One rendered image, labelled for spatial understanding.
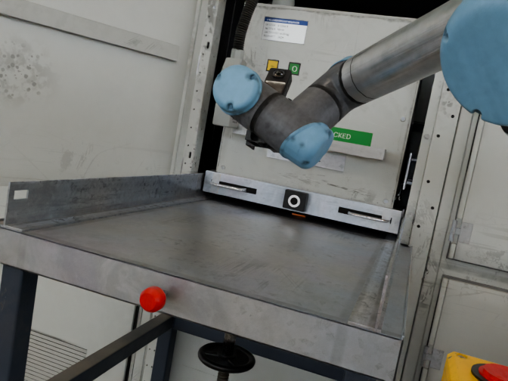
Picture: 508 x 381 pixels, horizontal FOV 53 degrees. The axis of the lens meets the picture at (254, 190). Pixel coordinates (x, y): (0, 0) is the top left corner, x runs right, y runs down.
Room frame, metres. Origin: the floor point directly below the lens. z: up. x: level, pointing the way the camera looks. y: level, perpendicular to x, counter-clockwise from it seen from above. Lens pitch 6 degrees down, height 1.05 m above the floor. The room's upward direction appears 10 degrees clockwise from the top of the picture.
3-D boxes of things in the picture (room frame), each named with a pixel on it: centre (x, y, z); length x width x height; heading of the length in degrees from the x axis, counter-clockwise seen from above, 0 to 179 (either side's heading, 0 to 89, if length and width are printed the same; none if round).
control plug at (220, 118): (1.35, 0.10, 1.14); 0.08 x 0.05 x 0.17; 163
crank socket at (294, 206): (1.33, -0.11, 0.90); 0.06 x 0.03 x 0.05; 73
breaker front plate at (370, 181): (1.35, -0.12, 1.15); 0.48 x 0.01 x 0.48; 73
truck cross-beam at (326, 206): (1.37, -0.12, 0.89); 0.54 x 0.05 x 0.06; 73
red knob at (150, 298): (0.64, 0.10, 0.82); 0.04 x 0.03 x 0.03; 163
